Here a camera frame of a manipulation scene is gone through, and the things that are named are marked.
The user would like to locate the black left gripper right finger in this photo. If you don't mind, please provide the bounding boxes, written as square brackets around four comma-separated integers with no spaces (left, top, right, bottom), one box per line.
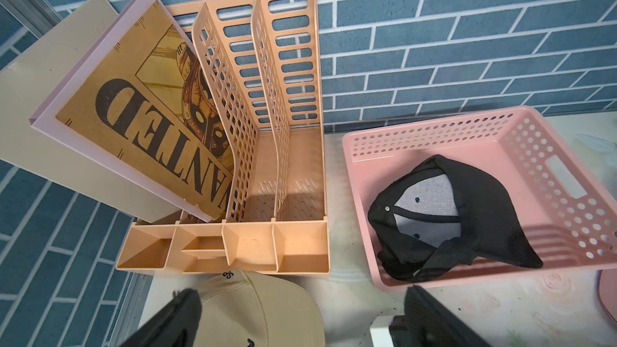
[404,286,489,347]

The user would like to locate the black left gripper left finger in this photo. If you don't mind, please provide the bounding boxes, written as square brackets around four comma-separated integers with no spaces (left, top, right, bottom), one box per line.
[121,289,202,347]

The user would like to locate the beige baseball cap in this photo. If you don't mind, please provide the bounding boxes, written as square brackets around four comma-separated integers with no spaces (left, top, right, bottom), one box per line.
[194,269,326,346]

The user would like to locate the black baseball cap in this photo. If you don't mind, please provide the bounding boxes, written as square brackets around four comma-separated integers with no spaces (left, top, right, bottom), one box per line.
[367,155,543,283]

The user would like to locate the pink baseball cap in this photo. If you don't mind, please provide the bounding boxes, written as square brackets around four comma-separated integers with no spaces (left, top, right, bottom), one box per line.
[598,269,617,323]

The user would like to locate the pink perforated plastic basket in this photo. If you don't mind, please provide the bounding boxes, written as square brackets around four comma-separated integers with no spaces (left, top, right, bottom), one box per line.
[342,106,616,292]

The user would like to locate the wanted poster book pink edge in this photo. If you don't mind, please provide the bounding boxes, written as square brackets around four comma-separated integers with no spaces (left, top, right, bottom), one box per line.
[52,0,234,222]

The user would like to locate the peach plastic desk organizer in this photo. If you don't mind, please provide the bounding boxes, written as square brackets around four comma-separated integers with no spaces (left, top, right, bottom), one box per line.
[117,0,331,276]

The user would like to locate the beige flat board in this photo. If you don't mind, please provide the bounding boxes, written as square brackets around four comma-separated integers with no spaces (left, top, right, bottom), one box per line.
[1,0,181,223]

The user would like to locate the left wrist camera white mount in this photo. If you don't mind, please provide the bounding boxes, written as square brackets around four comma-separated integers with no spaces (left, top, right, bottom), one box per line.
[370,315,407,347]

